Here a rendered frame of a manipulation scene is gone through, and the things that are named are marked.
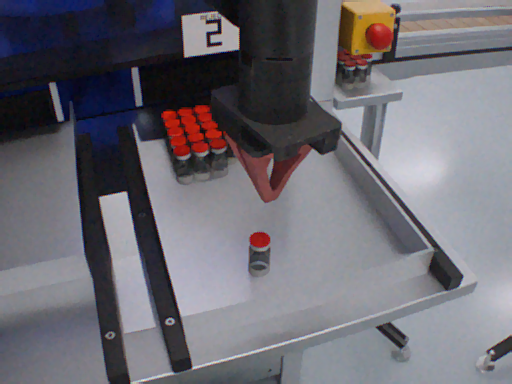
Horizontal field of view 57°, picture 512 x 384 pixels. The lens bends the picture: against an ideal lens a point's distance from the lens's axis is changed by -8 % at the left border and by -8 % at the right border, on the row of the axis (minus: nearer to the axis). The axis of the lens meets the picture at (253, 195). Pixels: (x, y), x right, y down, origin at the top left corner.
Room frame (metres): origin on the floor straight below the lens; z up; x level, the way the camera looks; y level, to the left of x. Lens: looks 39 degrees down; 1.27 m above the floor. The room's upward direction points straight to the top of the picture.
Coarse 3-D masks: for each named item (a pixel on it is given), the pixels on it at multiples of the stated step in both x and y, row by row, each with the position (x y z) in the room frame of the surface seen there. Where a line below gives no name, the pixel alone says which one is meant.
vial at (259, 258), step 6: (252, 246) 0.35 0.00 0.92; (252, 252) 0.35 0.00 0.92; (258, 252) 0.35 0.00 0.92; (264, 252) 0.35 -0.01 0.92; (252, 258) 0.35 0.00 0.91; (258, 258) 0.34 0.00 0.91; (264, 258) 0.35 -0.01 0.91; (252, 264) 0.35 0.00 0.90; (258, 264) 0.35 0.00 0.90; (264, 264) 0.35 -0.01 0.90; (252, 270) 0.35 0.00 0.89; (258, 270) 0.34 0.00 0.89; (264, 270) 0.35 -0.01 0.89; (258, 276) 0.35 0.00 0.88
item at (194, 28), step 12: (216, 12) 0.66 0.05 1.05; (192, 24) 0.65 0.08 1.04; (204, 24) 0.65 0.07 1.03; (216, 24) 0.66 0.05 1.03; (228, 24) 0.66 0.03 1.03; (192, 36) 0.65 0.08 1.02; (204, 36) 0.65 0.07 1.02; (216, 36) 0.66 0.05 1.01; (228, 36) 0.66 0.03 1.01; (192, 48) 0.65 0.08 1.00; (204, 48) 0.65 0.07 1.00; (216, 48) 0.66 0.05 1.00; (228, 48) 0.66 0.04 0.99
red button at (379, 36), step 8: (376, 24) 0.72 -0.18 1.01; (368, 32) 0.71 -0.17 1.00; (376, 32) 0.70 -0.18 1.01; (384, 32) 0.71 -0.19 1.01; (392, 32) 0.71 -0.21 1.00; (368, 40) 0.71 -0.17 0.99; (376, 40) 0.70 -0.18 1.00; (384, 40) 0.70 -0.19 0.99; (376, 48) 0.70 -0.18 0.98; (384, 48) 0.71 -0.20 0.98
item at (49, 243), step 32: (32, 128) 0.64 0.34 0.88; (64, 128) 0.64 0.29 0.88; (0, 160) 0.56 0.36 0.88; (32, 160) 0.56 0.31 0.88; (64, 160) 0.55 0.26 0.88; (0, 192) 0.48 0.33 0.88; (32, 192) 0.48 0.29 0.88; (64, 192) 0.48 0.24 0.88; (0, 224) 0.42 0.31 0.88; (32, 224) 0.42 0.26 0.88; (64, 224) 0.42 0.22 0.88; (0, 256) 0.37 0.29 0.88; (32, 256) 0.37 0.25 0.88; (64, 256) 0.34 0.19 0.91; (0, 288) 0.31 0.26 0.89; (32, 288) 0.32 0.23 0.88
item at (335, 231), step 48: (144, 144) 0.59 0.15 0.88; (192, 192) 0.48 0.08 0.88; (240, 192) 0.48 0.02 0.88; (288, 192) 0.48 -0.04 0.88; (336, 192) 0.48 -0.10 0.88; (384, 192) 0.44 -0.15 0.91; (192, 240) 0.40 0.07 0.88; (240, 240) 0.40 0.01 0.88; (288, 240) 0.40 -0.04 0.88; (336, 240) 0.40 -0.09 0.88; (384, 240) 0.40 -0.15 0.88; (192, 288) 0.33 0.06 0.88; (240, 288) 0.33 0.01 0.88; (288, 288) 0.30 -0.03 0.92; (336, 288) 0.32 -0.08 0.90; (192, 336) 0.27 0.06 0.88
